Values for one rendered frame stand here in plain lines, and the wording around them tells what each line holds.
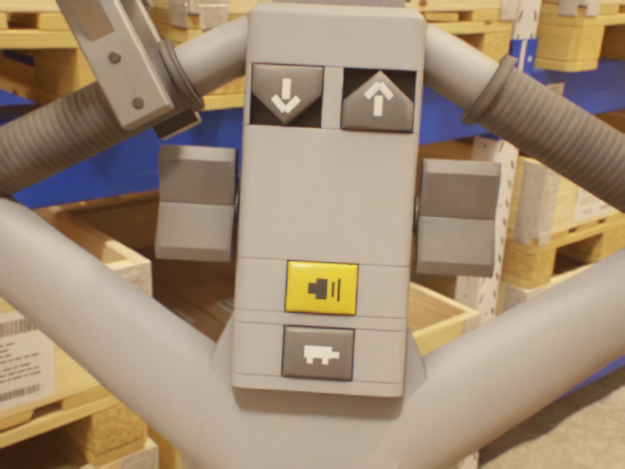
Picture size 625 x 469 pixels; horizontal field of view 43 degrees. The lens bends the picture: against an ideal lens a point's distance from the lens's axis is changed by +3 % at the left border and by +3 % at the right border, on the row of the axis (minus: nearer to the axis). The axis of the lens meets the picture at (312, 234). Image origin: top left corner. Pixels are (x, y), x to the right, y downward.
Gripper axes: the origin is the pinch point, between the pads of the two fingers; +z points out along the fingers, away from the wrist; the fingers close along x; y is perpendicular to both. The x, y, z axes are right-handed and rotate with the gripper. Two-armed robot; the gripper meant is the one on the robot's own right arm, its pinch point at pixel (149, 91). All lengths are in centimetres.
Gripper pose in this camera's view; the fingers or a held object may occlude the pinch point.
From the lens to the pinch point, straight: 43.9
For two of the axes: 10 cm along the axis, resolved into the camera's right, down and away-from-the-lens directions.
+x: 0.3, -0.6, 10.0
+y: 9.0, -4.4, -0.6
